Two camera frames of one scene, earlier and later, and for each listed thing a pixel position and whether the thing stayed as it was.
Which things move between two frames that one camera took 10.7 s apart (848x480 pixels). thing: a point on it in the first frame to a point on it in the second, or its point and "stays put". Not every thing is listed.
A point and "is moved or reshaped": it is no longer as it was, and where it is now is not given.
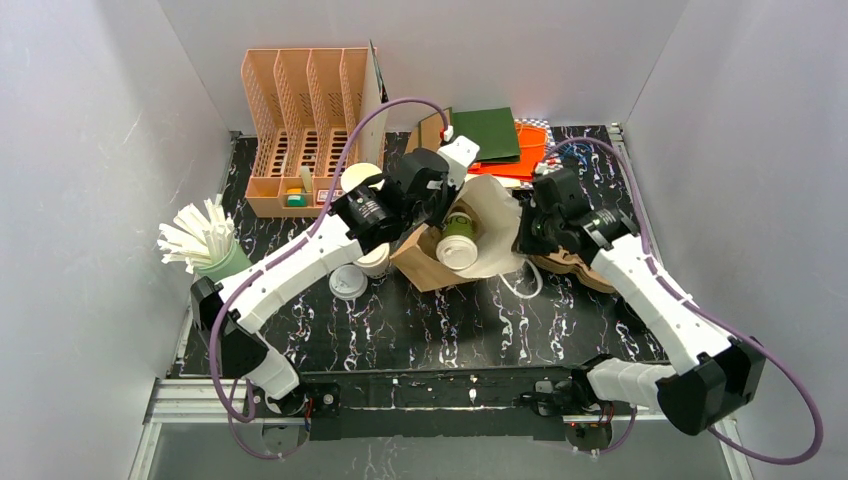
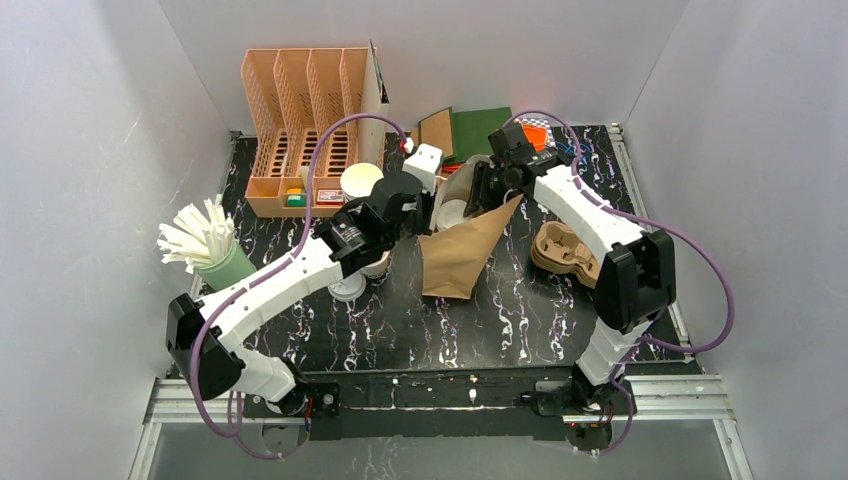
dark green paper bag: x=492 y=130 stays put
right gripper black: x=527 y=234 to x=486 y=185
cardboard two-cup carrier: x=565 y=261 stays put
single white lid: x=456 y=252 to x=450 y=212
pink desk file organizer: x=305 y=104 stays put
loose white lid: x=348 y=281 stays put
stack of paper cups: x=357 y=173 stays put
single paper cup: x=375 y=262 stays put
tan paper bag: x=496 y=218 is moved or reshaped
